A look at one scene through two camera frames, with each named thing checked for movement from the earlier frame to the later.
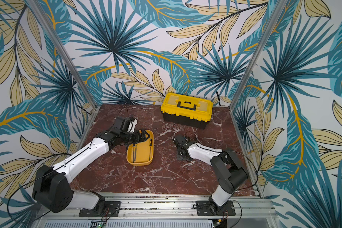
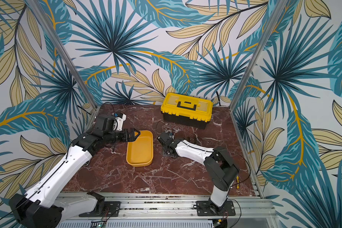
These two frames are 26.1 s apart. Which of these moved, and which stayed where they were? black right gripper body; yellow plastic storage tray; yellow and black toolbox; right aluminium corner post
Moved: black right gripper body
Stayed: yellow plastic storage tray; yellow and black toolbox; right aluminium corner post
